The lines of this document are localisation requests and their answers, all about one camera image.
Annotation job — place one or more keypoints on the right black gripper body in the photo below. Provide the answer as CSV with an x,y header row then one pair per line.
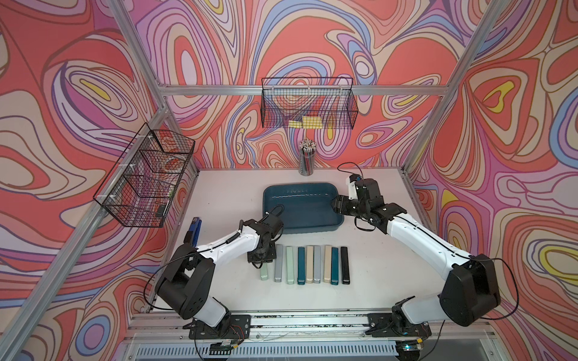
x,y
351,207

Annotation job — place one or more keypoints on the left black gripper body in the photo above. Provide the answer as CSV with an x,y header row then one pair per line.
x,y
261,256

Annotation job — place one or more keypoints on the pale green clip bar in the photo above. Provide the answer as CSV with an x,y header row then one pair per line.
x,y
289,251

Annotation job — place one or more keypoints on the light green clip bar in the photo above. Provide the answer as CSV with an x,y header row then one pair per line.
x,y
264,274

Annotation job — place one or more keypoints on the teal plastic storage box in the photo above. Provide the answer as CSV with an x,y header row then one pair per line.
x,y
304,207

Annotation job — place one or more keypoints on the beige clip bar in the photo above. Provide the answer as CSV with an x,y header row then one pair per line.
x,y
309,264

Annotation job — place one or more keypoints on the dark teal clip bar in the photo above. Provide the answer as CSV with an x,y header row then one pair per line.
x,y
301,266

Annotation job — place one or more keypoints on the light grey clip bar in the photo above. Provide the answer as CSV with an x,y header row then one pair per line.
x,y
317,264

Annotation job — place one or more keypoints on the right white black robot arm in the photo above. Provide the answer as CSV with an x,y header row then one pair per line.
x,y
470,288

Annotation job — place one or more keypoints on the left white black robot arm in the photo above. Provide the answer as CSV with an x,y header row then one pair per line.
x,y
186,280

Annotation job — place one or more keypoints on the cream clip bar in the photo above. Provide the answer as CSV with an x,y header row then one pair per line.
x,y
327,262

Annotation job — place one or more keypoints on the black clip bar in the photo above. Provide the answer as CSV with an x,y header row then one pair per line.
x,y
344,254

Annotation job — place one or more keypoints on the blue black stapler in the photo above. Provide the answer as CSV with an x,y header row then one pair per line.
x,y
193,232

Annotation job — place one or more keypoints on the mesh pencil cup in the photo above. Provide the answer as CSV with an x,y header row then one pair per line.
x,y
307,154

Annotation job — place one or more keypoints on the black wire basket back wall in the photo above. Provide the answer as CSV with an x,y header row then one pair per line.
x,y
289,98

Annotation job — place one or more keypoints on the black wire basket wall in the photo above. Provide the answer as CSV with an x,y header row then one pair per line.
x,y
138,192
289,98

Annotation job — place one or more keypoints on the black wire basket left wall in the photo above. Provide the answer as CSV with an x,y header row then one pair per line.
x,y
138,192

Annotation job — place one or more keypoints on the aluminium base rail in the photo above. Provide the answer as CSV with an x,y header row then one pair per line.
x,y
309,335

